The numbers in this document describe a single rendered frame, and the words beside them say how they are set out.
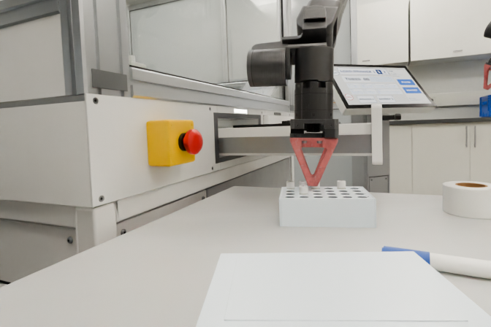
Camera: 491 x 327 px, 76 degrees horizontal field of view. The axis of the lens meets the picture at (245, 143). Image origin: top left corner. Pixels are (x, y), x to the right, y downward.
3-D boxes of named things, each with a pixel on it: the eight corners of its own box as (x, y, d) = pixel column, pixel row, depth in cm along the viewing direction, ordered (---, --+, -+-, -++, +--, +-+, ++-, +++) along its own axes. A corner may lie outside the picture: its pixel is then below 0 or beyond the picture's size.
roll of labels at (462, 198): (449, 217, 44) (449, 188, 44) (438, 205, 50) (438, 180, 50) (511, 220, 42) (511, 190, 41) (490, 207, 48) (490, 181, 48)
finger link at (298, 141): (288, 187, 46) (289, 123, 46) (291, 179, 53) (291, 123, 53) (337, 190, 45) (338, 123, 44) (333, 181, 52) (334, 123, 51)
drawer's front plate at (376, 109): (382, 151, 83) (381, 109, 82) (382, 165, 56) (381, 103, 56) (375, 151, 84) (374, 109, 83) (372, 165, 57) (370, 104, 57)
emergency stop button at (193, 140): (205, 152, 52) (204, 128, 51) (192, 155, 48) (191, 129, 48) (190, 152, 53) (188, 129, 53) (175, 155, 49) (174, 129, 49)
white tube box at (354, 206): (362, 210, 49) (362, 186, 49) (376, 228, 41) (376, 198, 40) (282, 209, 51) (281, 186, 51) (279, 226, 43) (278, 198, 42)
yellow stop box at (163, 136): (199, 161, 54) (197, 119, 54) (174, 167, 48) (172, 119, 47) (174, 161, 56) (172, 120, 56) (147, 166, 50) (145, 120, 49)
